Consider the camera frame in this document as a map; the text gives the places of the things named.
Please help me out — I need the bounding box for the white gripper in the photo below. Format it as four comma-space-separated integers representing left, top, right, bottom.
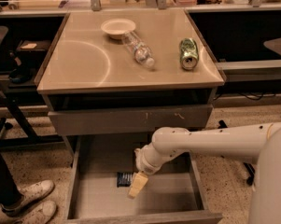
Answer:
128, 147, 162, 199

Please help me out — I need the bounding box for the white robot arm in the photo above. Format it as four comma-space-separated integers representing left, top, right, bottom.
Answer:
129, 122, 281, 224

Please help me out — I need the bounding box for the open middle drawer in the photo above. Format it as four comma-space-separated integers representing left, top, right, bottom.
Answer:
65, 133, 222, 224

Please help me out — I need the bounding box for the closed grey upper drawer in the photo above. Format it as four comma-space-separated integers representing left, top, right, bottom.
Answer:
49, 105, 213, 136

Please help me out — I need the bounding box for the grey drawer cabinet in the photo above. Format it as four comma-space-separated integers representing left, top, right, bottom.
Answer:
37, 9, 224, 150

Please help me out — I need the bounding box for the lower white sneaker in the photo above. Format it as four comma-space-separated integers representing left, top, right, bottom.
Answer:
13, 201, 57, 224

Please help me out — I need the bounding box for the white sneaker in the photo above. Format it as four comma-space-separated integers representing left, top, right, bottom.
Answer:
13, 201, 57, 224
2, 180, 55, 217

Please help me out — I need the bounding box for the upper white sneaker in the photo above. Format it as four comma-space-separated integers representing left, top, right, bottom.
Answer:
2, 180, 55, 217

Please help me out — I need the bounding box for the black wheeled stand base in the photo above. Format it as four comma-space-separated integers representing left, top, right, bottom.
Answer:
218, 120, 255, 186

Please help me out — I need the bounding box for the clear plastic water bottle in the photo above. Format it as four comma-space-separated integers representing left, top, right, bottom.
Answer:
121, 31, 155, 70

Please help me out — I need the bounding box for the green soda can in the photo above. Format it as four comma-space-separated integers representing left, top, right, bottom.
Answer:
179, 38, 199, 70

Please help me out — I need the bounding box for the dark trouser leg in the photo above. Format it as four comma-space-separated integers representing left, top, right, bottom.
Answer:
0, 154, 21, 206

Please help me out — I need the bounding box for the white paper bowl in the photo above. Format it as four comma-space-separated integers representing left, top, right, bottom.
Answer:
101, 19, 136, 40

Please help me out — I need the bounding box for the grey metal shelf beam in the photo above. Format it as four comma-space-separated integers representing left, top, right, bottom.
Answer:
217, 60, 281, 82

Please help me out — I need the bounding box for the black chair frame left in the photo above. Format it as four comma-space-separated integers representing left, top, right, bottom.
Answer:
0, 26, 63, 148

